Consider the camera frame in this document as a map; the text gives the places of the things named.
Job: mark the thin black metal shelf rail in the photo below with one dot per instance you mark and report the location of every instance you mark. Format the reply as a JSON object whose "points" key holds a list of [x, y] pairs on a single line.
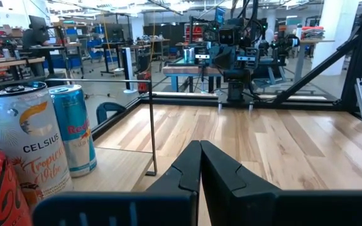
{"points": [[152, 125]]}

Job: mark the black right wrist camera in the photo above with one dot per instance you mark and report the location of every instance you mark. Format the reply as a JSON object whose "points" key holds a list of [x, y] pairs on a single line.
{"points": [[229, 36]]}

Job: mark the black computer monitor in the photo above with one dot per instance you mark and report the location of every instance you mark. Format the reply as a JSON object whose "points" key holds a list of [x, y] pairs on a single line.
{"points": [[37, 22]]}

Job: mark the wooden table with blue legs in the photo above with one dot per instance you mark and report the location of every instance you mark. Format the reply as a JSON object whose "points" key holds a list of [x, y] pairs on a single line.
{"points": [[187, 70]]}

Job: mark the red Coca-Cola Zero can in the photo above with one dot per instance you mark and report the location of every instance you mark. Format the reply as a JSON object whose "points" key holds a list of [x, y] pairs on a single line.
{"points": [[2, 188]]}

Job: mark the light blue Red Bull can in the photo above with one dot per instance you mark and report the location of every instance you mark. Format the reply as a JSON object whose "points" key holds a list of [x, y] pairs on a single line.
{"points": [[74, 132]]}

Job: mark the white Celsius can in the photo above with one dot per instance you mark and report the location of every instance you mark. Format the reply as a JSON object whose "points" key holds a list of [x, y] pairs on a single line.
{"points": [[27, 141]]}

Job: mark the red toolbox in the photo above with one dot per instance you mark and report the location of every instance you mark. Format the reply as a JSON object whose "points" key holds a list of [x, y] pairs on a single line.
{"points": [[144, 78]]}

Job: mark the light wooden side table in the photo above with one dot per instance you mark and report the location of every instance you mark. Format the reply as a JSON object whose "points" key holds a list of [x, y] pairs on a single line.
{"points": [[313, 40]]}

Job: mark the folded red grey cloth stack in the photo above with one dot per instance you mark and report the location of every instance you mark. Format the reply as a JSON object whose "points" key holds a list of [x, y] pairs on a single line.
{"points": [[313, 32]]}

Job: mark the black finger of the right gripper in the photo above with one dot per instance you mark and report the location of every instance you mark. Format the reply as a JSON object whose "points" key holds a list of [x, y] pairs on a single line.
{"points": [[219, 59], [228, 59]]}

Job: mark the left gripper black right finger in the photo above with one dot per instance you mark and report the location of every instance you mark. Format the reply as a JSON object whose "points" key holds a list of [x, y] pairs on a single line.
{"points": [[231, 201]]}

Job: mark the white tower device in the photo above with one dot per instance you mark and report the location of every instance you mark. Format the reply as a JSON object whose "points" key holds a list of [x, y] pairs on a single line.
{"points": [[127, 69]]}

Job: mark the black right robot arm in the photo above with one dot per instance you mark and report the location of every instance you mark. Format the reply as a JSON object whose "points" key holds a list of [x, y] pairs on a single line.
{"points": [[236, 84]]}

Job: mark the black triangular frame bracket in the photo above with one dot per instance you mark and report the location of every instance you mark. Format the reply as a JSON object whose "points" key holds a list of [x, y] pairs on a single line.
{"points": [[110, 108]]}

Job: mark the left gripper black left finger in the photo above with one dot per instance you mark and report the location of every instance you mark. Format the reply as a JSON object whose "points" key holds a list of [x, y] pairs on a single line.
{"points": [[168, 204]]}

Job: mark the distant cluttered work desk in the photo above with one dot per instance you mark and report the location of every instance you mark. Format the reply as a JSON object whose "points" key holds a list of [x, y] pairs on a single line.
{"points": [[42, 47]]}

